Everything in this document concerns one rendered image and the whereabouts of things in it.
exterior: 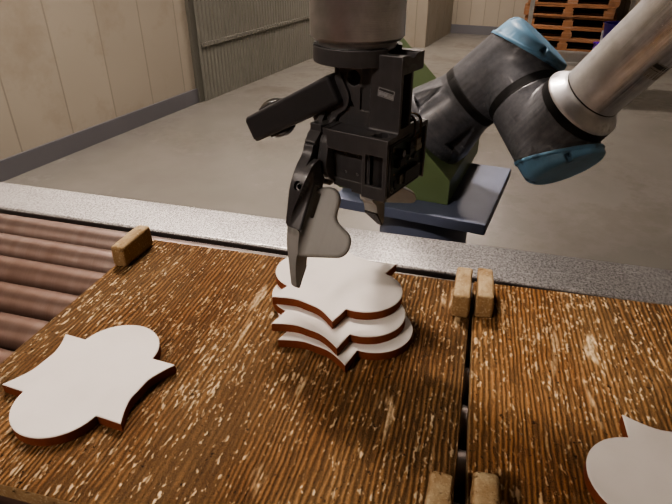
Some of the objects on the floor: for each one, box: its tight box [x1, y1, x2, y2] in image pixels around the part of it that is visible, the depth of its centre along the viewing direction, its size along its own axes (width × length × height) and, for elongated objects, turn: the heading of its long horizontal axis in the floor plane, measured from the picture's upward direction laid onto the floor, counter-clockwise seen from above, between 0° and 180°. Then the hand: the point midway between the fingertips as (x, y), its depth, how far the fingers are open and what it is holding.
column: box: [339, 163, 511, 243], centre depth 125 cm, size 38×38×87 cm
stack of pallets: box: [524, 0, 621, 52], centre depth 703 cm, size 110×75×78 cm
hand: (336, 252), depth 55 cm, fingers open, 14 cm apart
